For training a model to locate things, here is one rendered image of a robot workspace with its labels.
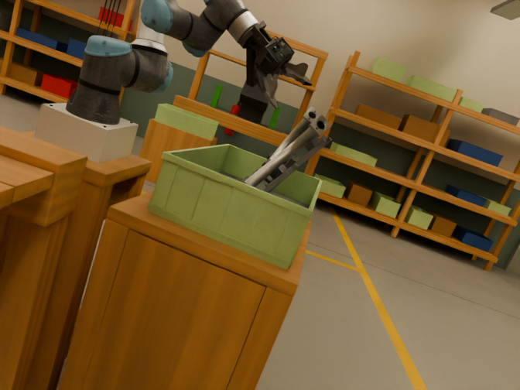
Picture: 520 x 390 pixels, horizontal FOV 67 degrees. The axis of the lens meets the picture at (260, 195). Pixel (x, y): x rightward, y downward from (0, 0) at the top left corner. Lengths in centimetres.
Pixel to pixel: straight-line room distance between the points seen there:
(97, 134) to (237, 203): 45
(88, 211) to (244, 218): 43
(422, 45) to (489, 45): 94
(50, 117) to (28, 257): 41
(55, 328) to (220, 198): 65
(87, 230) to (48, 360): 44
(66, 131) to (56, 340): 62
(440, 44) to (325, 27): 168
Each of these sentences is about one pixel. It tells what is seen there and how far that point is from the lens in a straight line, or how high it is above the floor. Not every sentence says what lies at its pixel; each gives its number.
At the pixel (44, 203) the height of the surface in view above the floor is 80.
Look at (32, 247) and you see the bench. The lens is 108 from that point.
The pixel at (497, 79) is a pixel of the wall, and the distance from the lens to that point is 694.
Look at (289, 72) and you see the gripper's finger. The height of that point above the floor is 126.
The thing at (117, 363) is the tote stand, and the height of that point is 37.
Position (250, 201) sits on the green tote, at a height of 92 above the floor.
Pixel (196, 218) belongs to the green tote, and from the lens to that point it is 106.
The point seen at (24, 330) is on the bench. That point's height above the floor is 45.
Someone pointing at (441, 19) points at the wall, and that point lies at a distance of 670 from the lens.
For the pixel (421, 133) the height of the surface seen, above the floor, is 150.
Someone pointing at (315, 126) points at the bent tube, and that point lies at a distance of 107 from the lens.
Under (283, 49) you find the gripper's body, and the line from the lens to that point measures 107.
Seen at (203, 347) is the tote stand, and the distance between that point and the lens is 112.
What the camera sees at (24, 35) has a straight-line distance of 674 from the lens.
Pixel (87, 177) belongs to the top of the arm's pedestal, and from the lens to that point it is 116.
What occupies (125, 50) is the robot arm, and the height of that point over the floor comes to 117.
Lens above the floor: 117
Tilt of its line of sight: 13 degrees down
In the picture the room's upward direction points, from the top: 20 degrees clockwise
